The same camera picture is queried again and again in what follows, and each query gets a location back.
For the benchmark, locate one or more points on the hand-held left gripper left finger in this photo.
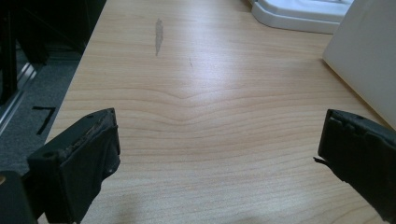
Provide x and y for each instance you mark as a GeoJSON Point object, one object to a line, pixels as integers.
{"type": "Point", "coordinates": [77, 161]}

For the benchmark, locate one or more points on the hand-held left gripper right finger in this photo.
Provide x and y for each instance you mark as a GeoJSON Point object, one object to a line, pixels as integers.
{"type": "Point", "coordinates": [358, 155]}

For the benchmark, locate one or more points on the white box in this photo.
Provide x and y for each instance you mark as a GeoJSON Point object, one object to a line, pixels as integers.
{"type": "Point", "coordinates": [367, 53]}

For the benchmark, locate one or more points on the white plastic tray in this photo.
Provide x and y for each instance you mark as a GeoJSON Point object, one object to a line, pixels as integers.
{"type": "Point", "coordinates": [299, 14]}

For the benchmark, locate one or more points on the metal rail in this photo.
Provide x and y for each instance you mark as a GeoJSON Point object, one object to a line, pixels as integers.
{"type": "Point", "coordinates": [14, 93]}

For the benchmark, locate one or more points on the black stand frame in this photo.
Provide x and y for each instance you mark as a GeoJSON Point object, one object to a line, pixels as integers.
{"type": "Point", "coordinates": [40, 28]}

